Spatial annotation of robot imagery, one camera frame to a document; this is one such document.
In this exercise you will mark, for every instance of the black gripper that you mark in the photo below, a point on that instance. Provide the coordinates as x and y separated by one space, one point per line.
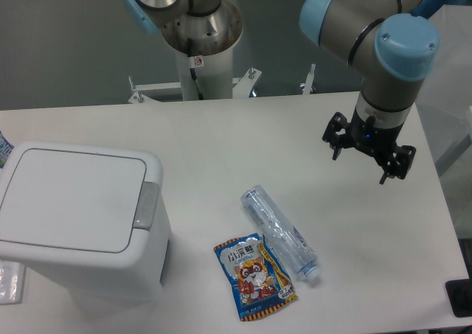
372 131

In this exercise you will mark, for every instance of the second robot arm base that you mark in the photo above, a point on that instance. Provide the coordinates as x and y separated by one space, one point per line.
192 27

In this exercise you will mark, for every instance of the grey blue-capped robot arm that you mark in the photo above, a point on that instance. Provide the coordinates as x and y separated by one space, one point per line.
394 51

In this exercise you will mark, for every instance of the white push-lid trash can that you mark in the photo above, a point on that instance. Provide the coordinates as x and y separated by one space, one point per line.
90 218

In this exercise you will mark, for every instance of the clear plastic water bottle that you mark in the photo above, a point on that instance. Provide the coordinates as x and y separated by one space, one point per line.
281 235

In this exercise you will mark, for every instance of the black device at table edge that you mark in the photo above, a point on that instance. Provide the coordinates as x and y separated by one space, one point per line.
459 295

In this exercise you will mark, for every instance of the blue cartoon snack packet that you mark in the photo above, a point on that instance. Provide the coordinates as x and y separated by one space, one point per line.
260 284

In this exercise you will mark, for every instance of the blue green packet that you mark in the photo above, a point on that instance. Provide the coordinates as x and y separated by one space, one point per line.
6 149

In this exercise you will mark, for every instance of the clear plastic bag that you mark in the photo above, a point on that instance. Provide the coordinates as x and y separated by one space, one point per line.
12 282

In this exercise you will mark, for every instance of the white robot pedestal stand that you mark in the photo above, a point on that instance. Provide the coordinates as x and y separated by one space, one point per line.
202 78

